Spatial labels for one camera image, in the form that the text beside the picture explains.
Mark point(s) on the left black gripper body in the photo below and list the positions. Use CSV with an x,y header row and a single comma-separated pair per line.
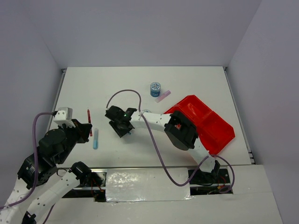
x,y
73,134

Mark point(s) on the far blue tape stack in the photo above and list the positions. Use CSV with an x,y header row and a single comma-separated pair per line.
x,y
155,89

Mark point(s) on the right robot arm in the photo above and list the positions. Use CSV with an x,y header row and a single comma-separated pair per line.
x,y
178,128

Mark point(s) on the pink eraser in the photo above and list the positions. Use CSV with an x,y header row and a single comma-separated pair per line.
x,y
162,96

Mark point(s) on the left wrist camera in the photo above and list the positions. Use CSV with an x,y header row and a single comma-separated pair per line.
x,y
63,116

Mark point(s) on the red pen refill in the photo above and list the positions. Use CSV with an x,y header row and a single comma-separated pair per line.
x,y
89,121

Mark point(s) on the silver foil base cover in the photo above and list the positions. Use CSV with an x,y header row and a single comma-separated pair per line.
x,y
143,185

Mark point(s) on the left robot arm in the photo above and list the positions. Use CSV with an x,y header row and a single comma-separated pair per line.
x,y
24,205

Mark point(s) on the red plastic bin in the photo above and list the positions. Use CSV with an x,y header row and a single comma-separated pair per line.
x,y
214,132

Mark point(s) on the blue highlighter pen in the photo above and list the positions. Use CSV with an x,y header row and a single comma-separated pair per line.
x,y
95,138

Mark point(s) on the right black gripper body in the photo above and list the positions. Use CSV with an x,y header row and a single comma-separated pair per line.
x,y
120,130

